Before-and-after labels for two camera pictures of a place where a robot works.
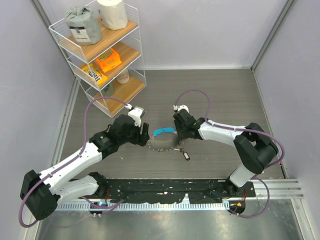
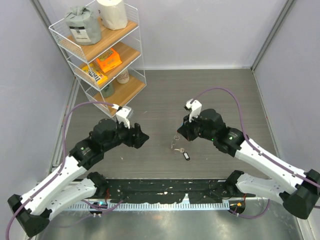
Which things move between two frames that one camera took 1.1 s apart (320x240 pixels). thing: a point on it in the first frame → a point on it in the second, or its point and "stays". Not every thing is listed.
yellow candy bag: (96, 75) stays
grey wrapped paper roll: (84, 25) stays
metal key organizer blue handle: (165, 130) → (176, 137)
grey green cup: (108, 90) stays
